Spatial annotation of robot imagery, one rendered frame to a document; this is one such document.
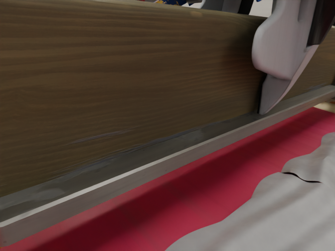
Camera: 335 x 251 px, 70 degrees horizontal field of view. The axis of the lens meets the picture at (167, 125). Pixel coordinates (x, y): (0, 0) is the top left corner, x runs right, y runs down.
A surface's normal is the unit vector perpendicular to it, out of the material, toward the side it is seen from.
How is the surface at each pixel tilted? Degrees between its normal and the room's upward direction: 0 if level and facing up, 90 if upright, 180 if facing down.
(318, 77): 90
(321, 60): 90
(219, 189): 0
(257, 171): 0
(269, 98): 91
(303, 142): 0
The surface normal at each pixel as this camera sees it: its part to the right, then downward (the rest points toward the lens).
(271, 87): -0.75, 0.23
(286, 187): 0.18, -0.84
